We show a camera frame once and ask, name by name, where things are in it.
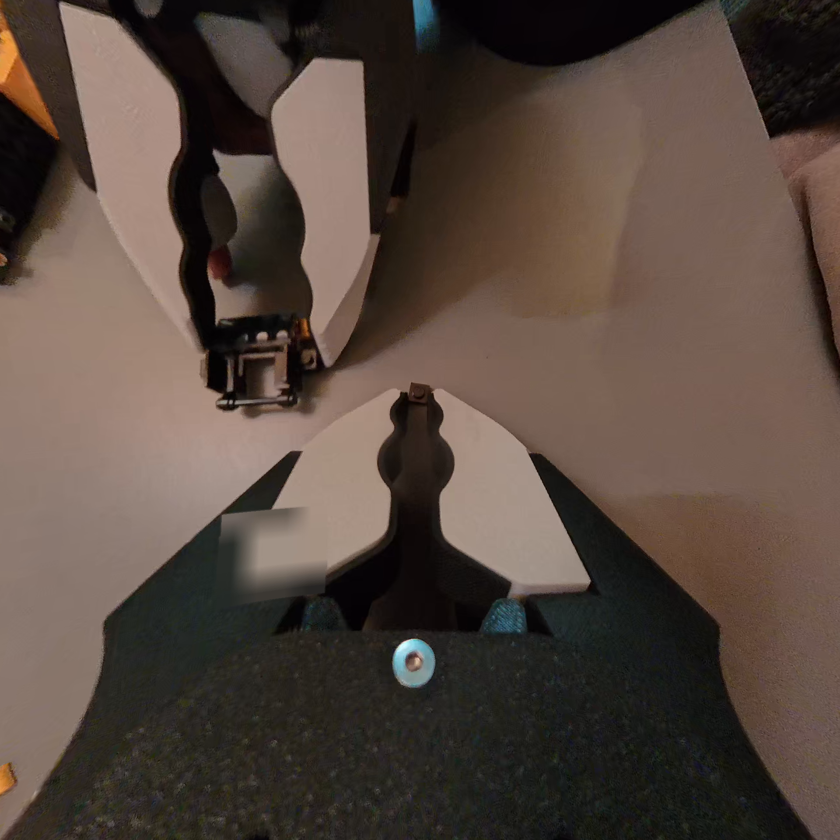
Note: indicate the person's right hand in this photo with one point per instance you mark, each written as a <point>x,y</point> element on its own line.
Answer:
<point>220,262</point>

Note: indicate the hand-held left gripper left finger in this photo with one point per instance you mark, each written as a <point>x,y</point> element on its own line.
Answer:
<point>341,479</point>

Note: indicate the partly built lego car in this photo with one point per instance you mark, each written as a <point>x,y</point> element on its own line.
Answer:
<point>19,170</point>

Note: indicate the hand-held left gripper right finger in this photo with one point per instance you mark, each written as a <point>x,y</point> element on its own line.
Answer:
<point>505,512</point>

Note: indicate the black lego subassembly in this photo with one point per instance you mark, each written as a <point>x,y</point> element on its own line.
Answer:
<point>256,341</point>

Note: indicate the person's right forearm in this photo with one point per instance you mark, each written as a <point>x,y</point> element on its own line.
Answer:
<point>558,29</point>

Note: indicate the small black studded lego brick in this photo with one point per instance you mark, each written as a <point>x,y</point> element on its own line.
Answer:
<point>418,394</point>

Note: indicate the pile of loose lego pieces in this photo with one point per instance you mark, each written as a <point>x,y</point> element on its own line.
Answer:
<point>5,779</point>

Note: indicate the person's beige pants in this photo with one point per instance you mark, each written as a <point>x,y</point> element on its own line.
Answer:
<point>817,229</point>

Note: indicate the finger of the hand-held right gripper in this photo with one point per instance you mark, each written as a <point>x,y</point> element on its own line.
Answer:
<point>131,184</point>
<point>328,197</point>

